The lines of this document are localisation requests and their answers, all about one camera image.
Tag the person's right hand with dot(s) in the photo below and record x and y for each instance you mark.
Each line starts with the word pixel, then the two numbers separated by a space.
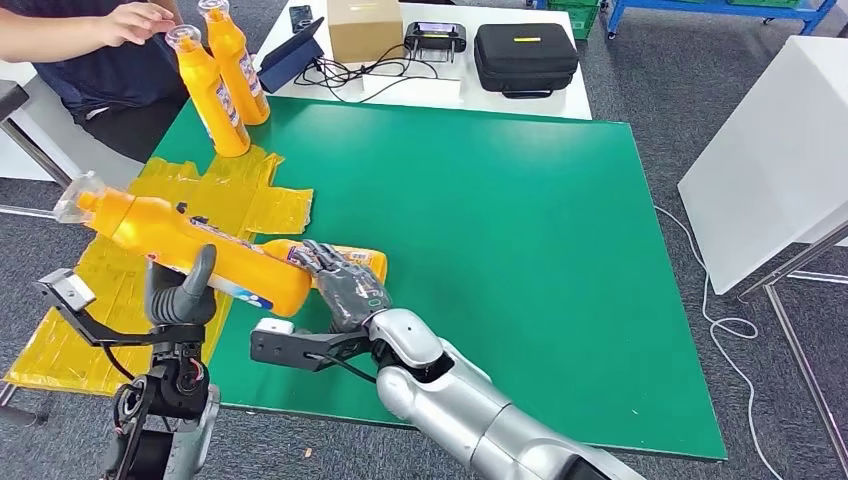
pixel 136 23

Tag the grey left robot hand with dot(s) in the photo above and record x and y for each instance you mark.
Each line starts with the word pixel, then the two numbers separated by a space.
pixel 179 308

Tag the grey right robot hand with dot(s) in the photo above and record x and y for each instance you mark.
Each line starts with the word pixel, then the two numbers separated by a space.
pixel 351 295

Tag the orange detergent bottle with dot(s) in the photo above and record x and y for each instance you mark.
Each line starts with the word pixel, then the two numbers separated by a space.
pixel 250 73
pixel 212 99
pixel 374 265
pixel 166 232

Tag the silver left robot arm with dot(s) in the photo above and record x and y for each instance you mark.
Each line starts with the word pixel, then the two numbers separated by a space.
pixel 179 391

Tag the person's right forearm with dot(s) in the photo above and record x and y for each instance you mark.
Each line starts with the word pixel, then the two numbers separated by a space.
pixel 53 36

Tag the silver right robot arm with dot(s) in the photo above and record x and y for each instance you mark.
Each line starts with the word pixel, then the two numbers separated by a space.
pixel 464 411

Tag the person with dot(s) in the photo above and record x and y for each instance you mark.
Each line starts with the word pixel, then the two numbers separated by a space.
pixel 99 79

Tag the yellow taped cardboard sheet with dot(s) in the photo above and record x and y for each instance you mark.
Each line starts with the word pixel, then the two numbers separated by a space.
pixel 218 192

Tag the white side table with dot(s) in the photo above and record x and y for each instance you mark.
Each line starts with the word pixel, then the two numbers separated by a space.
pixel 86 152

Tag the tablet in blue case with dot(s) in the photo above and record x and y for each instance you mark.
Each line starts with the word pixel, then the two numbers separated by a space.
pixel 290 58

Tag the black smartphone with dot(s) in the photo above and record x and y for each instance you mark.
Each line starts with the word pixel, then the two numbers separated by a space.
pixel 301 18

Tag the flat white box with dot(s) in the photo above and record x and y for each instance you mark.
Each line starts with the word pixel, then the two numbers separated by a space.
pixel 411 91

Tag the brown cardboard box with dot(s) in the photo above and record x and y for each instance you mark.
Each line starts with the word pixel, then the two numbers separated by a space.
pixel 364 30

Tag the white desk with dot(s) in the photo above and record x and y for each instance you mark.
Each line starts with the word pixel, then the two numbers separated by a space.
pixel 530 108

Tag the black controller with screen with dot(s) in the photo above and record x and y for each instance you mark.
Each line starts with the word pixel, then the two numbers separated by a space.
pixel 434 36

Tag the black carrying case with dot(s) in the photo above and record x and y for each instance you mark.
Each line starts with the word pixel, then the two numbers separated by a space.
pixel 526 60

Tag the green plastic crate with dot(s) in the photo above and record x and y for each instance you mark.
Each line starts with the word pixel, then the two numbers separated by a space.
pixel 762 2
pixel 574 20

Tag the white table with metal legs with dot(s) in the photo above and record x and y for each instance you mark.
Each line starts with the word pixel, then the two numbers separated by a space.
pixel 768 154

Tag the blue metal rack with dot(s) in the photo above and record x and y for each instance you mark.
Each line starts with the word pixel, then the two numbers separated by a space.
pixel 715 6

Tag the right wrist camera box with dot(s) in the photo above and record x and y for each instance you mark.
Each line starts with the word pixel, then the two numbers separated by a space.
pixel 291 351

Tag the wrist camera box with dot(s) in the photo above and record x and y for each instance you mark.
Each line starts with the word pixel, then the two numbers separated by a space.
pixel 66 291
pixel 291 351

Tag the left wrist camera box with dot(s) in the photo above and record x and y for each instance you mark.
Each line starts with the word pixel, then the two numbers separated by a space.
pixel 66 291

